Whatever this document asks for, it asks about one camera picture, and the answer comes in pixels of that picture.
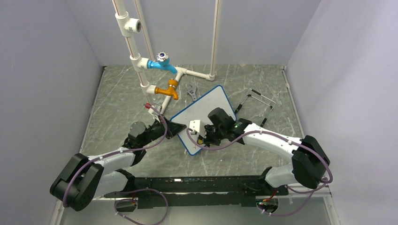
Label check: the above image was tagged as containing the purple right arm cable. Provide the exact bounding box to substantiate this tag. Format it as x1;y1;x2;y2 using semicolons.
186;127;333;218

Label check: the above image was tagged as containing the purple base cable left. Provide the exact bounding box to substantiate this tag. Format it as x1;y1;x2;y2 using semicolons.
114;188;169;225

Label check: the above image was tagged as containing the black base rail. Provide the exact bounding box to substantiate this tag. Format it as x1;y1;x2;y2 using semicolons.
105;175;289;209

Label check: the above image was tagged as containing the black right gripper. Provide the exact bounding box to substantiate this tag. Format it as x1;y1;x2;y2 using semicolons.
199;124;227;146

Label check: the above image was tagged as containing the orange faucet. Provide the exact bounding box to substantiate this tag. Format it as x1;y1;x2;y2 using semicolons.
154;79;179;100

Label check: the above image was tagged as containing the black whiteboard stand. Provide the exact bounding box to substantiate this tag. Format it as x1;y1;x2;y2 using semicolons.
234;88;276;127

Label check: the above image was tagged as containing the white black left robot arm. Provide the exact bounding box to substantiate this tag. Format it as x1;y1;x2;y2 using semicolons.
49;120;187;211

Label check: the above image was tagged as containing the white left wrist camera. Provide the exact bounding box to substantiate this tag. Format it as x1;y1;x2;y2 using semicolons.
144;103;162;122

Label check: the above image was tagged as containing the white PVC pipe frame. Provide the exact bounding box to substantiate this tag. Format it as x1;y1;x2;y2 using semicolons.
112;0;221;113

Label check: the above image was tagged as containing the blue framed whiteboard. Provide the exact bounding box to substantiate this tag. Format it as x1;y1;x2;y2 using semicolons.
169;84;237;156

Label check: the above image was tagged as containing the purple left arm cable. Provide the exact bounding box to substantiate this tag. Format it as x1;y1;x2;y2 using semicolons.
62;107;168;208

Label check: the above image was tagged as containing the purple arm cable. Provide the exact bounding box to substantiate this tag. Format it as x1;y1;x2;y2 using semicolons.
186;127;333;218
62;107;168;208

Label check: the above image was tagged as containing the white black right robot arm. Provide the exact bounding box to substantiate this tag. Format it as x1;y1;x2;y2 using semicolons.
198;107;330;195

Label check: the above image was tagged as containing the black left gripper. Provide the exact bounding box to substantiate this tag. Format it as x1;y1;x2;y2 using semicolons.
140;114;186;147

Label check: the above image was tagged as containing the red handled adjustable wrench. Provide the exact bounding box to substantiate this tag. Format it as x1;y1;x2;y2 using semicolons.
186;84;197;102

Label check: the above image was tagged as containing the blue faucet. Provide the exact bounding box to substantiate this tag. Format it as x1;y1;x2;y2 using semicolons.
147;52;177;74

